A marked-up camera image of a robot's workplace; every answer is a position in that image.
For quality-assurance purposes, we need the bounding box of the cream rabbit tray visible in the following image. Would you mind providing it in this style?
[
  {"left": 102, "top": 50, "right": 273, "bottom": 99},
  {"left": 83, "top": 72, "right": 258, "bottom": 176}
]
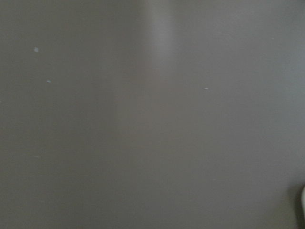
[{"left": 301, "top": 186, "right": 305, "bottom": 218}]

